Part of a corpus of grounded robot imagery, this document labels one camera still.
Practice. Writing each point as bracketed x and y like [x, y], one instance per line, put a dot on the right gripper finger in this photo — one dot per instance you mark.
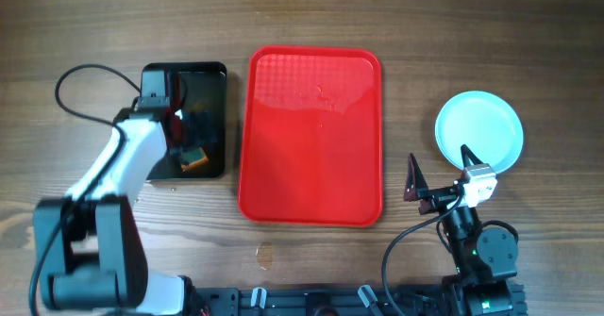
[416, 188]
[469, 159]

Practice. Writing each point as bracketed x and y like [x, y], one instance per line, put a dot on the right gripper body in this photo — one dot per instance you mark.
[438, 200]

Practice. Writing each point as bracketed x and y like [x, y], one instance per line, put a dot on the white plate top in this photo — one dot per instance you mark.
[485, 123]

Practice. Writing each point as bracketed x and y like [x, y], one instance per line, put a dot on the orange green sponge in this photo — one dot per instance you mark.
[192, 159]

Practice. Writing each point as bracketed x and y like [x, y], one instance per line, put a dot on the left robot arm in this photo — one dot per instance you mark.
[88, 248]

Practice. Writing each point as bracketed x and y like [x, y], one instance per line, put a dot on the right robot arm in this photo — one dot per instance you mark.
[484, 253]

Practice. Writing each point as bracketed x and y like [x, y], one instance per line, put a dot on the red plastic tray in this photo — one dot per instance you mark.
[312, 142]

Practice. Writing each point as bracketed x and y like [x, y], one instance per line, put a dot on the black rectangular water basin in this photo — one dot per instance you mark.
[201, 122]

